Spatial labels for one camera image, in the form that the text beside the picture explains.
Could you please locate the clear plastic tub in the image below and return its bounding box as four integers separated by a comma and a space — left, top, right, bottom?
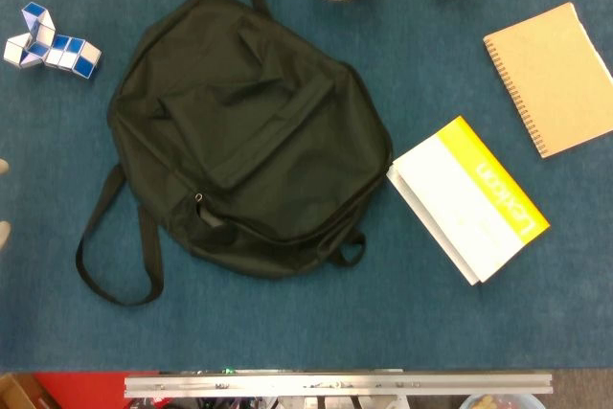
459, 393, 547, 409

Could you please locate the blue white snake puzzle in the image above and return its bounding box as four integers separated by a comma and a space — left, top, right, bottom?
2, 1, 102, 80

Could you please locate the white yellow booklet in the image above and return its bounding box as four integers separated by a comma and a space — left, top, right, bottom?
385, 115, 552, 286

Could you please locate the cardboard box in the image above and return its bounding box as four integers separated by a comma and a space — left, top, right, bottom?
0, 373, 49, 409

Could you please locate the aluminium profile rail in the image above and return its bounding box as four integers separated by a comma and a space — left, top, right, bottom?
124, 370, 555, 399

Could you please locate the red box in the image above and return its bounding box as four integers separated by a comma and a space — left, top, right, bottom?
35, 371, 159, 409

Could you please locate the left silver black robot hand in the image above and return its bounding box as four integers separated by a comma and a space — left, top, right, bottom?
0, 158, 11, 253

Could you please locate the kraft spiral notebook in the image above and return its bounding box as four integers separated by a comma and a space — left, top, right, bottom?
482, 1, 613, 160

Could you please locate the blue felt table mat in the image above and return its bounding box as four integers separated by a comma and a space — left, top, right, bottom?
0, 0, 613, 375

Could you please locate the black fabric backpack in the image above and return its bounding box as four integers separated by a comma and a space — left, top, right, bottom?
75, 0, 395, 307

